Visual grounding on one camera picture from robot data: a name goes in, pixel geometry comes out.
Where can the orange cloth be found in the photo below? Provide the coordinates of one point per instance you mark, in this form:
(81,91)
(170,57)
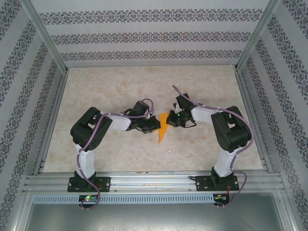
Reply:
(163,130)

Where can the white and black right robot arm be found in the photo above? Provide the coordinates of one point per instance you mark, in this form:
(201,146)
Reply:
(231,130)

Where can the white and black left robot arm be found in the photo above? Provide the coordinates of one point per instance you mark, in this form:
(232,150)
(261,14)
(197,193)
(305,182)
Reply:
(90,130)

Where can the grey sheet metal tray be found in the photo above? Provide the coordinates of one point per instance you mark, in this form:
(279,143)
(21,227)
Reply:
(154,216)

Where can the small controller board with LED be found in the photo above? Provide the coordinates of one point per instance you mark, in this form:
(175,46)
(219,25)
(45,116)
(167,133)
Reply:
(87,198)
(220,198)

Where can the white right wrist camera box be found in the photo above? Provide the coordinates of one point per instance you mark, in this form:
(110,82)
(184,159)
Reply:
(176,107)

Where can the aluminium mounting rail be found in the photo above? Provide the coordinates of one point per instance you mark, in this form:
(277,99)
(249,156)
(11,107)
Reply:
(149,183)

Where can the aluminium side rail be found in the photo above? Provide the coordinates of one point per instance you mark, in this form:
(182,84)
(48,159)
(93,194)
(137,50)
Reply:
(252,108)
(51,120)

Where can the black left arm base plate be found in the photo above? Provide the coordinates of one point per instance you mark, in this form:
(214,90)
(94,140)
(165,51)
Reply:
(106,184)

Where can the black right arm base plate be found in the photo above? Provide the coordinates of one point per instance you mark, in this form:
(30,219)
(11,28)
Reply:
(202,184)

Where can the aluminium frame post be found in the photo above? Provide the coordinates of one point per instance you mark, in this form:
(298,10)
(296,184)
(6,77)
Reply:
(258,36)
(45,36)

